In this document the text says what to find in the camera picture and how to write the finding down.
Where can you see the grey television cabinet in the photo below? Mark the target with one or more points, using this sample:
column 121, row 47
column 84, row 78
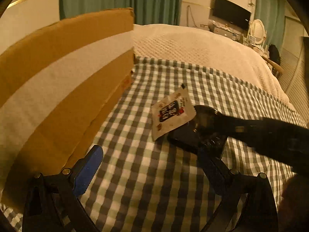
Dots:
column 222, row 30

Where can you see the black television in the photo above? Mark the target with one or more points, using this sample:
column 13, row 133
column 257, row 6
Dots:
column 231, row 12

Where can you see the brown cardboard box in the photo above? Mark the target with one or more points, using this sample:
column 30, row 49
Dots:
column 60, row 77

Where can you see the white louvred wardrobe doors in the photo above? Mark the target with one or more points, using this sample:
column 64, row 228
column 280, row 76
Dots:
column 294, row 65

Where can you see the white sauce packet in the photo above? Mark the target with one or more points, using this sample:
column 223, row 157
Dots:
column 169, row 111

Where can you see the wooden chair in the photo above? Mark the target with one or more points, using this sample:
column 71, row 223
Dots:
column 275, row 65

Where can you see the grey checkered cloth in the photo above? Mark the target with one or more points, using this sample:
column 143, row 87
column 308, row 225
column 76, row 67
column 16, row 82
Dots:
column 144, row 174

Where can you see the narrow green curtain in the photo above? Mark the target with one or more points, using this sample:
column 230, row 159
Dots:
column 270, row 9

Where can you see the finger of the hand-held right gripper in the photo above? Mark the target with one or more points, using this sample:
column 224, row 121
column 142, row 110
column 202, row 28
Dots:
column 217, row 122

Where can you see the black backpack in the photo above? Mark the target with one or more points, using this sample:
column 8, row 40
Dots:
column 274, row 53

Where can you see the wide green curtain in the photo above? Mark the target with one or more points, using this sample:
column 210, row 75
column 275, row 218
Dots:
column 120, row 0

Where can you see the white oval mirror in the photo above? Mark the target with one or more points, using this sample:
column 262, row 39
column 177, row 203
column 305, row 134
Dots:
column 258, row 30

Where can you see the cream quilted blanket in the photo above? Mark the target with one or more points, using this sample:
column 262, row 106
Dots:
column 205, row 53

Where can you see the white dressing desk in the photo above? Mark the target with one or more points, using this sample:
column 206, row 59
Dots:
column 256, row 47

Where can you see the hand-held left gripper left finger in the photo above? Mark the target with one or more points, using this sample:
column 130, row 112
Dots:
column 89, row 169

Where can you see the black case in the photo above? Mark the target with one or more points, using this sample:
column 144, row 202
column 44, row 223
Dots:
column 183, row 137

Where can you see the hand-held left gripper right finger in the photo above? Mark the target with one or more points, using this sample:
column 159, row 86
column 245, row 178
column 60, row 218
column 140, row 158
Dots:
column 212, row 171

